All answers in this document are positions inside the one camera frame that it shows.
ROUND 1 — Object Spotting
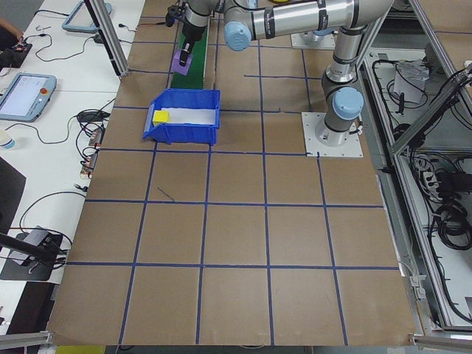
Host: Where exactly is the purple foam block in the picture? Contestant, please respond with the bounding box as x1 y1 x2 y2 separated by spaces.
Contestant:
171 49 193 77

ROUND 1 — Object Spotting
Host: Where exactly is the bystander bare forearm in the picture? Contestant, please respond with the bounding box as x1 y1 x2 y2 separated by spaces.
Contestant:
0 16 24 41

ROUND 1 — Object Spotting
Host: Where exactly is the green conveyor belt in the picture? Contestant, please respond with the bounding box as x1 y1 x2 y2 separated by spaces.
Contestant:
169 16 210 90

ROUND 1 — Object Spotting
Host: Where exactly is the blue plastic storage bin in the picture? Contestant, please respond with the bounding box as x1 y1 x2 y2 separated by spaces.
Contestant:
142 89 222 145

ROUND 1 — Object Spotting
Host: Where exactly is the blue grey teach pendant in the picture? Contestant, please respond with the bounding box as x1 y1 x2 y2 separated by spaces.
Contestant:
61 0 114 35
0 72 58 123

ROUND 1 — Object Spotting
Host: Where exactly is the power strip with plugs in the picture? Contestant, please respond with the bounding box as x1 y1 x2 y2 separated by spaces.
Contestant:
80 124 107 178

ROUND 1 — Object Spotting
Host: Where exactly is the black electronics box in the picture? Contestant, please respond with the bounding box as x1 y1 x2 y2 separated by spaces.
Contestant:
0 42 34 69

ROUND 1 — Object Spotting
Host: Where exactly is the bystander dark shirt torso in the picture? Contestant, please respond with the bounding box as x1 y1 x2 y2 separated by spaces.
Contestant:
0 26 21 51

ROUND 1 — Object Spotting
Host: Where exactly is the white paper cup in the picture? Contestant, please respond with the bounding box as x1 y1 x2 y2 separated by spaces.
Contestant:
0 129 18 151

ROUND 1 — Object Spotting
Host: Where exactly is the white crumpled paper bag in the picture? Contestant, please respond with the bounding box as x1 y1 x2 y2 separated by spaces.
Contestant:
392 60 431 105

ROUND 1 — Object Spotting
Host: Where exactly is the black monitor panel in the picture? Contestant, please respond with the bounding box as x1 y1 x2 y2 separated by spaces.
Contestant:
0 156 28 237

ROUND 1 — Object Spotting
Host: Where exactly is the white power strip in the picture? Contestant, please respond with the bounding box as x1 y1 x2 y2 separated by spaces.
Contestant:
414 158 443 195

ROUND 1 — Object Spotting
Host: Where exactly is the black power brick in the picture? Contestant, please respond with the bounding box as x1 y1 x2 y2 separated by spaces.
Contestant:
437 171 464 193

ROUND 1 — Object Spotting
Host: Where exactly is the grey junction box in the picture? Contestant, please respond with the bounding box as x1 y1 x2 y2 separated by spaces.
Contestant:
408 274 427 300

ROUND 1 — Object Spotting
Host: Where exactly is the aluminium corner bar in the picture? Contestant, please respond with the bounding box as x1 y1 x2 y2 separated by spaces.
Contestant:
0 330 56 348
407 333 472 350

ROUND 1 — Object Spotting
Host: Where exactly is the aluminium profile post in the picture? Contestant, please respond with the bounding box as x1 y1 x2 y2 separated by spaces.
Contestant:
83 0 131 77
360 0 398 69

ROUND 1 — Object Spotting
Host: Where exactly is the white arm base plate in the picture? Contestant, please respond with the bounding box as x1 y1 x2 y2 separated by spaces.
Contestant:
290 32 337 49
301 111 364 159

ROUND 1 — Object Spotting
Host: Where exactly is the V-shaped metal bar frame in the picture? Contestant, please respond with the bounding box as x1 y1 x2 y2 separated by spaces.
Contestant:
363 0 472 335

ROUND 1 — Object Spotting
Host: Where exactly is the black stand base plate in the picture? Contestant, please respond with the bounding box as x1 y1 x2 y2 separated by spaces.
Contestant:
0 226 64 282

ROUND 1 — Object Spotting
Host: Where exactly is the black cable bundle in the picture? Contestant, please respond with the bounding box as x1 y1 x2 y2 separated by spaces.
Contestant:
426 201 472 256

